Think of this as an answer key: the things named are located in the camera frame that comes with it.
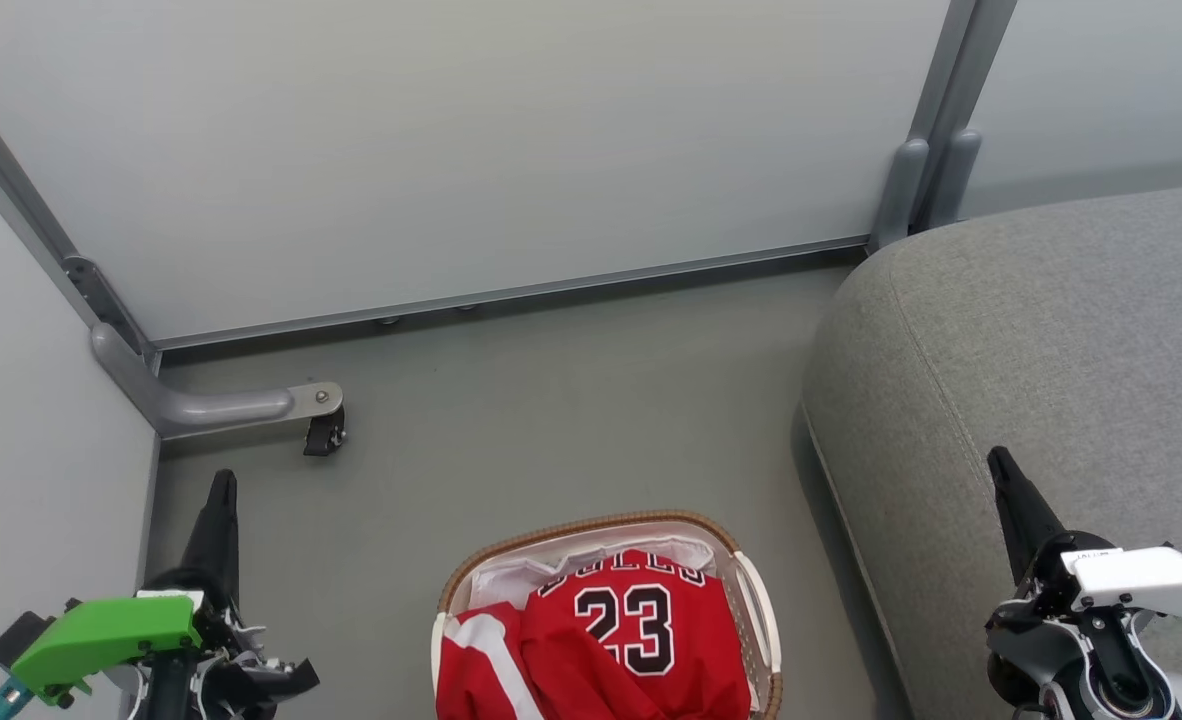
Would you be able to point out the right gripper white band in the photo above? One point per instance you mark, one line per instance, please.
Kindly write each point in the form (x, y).
(1141, 580)

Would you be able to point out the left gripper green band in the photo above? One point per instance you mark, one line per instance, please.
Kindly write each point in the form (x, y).
(111, 632)

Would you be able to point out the red number 23 jersey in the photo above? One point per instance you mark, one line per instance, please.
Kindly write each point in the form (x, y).
(641, 650)

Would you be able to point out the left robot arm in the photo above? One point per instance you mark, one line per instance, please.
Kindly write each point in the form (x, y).
(173, 700)

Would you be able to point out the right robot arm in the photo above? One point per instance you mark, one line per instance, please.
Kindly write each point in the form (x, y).
(1101, 670)

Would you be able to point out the grey fabric sofa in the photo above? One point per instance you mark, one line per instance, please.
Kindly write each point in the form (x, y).
(1031, 380)

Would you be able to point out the grey partition support foot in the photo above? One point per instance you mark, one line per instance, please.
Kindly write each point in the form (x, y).
(206, 405)

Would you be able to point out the black caster wheel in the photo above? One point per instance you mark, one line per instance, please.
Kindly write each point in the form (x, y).
(325, 433)

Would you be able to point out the red garment with white stripe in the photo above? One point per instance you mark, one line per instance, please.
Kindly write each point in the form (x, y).
(476, 665)

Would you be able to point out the wicker laundry basket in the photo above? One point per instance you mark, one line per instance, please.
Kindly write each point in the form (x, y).
(756, 640)

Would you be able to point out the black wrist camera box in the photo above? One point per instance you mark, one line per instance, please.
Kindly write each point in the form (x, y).
(19, 636)

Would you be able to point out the grey metal partition frame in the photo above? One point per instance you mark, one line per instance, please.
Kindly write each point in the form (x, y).
(511, 295)

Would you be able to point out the grey partition corner post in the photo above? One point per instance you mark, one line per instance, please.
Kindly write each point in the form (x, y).
(936, 120)

